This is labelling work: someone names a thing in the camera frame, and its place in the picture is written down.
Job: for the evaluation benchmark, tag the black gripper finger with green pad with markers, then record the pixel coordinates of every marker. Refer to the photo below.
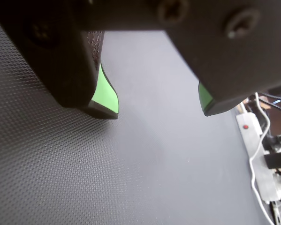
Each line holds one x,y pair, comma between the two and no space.
51,58
236,58

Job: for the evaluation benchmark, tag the black plug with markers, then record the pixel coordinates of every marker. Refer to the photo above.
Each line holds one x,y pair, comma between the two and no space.
277,160

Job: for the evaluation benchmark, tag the grey textured mat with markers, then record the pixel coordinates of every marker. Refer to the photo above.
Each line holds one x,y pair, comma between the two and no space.
107,164

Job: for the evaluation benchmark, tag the white power strip red switch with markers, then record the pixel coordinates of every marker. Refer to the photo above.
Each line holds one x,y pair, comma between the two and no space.
250,131

